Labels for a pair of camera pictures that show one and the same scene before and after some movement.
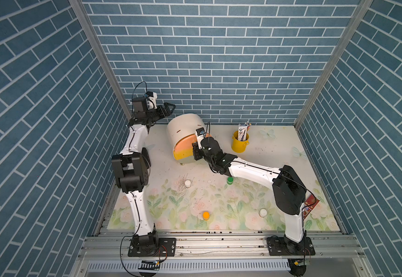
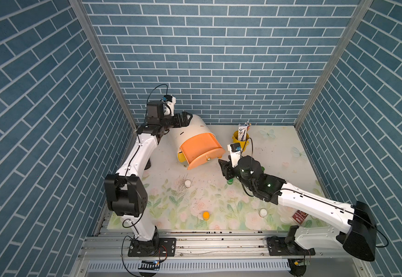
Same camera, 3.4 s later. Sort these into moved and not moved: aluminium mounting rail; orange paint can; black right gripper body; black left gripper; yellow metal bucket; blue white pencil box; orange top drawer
Moved: black left gripper; black right gripper body; orange top drawer
Not moved: orange paint can; blue white pencil box; yellow metal bucket; aluminium mounting rail
